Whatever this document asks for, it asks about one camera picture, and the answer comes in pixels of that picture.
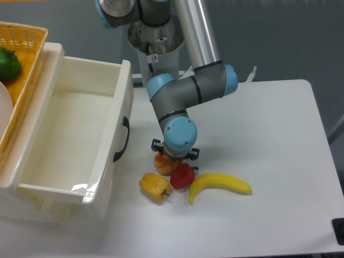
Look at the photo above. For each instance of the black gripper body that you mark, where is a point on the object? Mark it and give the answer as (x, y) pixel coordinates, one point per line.
(175, 155)

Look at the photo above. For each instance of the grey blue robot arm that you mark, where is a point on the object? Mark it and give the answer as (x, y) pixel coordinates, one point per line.
(203, 76)

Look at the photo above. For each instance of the red bell pepper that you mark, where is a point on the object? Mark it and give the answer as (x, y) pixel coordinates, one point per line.
(183, 176)

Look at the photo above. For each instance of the yellow banana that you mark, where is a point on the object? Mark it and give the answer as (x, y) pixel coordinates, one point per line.
(218, 181)

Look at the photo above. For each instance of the yellow bell pepper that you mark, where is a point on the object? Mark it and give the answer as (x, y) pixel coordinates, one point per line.
(155, 187)

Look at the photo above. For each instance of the white open drawer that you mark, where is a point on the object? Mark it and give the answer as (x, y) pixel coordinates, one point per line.
(71, 160)

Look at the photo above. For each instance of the white drawer cabinet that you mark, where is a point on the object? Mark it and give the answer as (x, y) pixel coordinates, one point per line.
(16, 201)

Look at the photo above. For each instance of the white plate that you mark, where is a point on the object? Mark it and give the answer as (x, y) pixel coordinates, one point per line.
(6, 108)

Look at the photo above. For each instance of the black device at table edge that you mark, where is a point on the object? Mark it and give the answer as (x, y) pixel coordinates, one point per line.
(338, 227)

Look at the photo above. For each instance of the green bell pepper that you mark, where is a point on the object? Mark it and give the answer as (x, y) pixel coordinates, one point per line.
(10, 65)

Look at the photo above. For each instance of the yellow woven basket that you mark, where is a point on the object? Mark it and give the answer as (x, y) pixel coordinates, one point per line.
(27, 41)

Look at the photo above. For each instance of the black drawer handle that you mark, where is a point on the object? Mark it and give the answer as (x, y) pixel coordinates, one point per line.
(123, 140)

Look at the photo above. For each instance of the white bracket behind table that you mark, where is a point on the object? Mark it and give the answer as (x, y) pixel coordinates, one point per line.
(251, 76)

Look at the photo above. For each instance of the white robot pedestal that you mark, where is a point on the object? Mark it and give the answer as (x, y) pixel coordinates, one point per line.
(158, 48)

